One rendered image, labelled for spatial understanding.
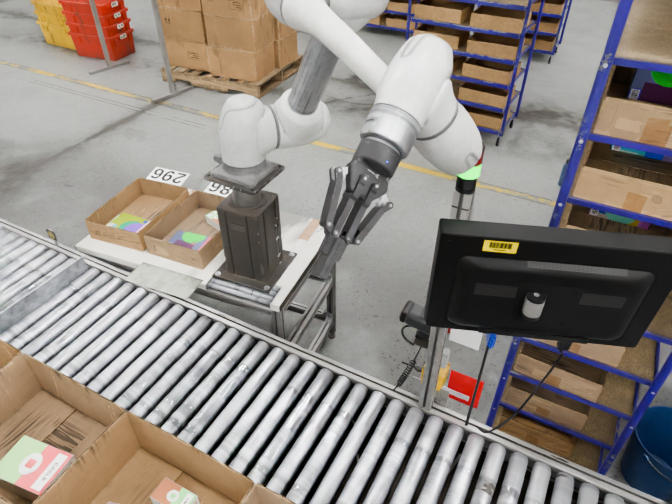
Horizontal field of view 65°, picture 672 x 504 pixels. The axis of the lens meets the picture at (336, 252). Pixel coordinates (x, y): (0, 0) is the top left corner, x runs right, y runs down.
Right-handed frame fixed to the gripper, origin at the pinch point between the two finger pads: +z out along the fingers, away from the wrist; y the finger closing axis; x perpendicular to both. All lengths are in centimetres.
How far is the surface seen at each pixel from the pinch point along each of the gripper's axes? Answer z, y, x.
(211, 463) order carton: 50, -18, -40
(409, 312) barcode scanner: -4, -56, -44
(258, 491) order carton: 50, -27, -30
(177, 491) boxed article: 61, -17, -47
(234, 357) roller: 34, -36, -97
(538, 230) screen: -25.4, -38.6, 2.6
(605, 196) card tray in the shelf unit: -57, -81, -19
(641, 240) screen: -32, -53, 14
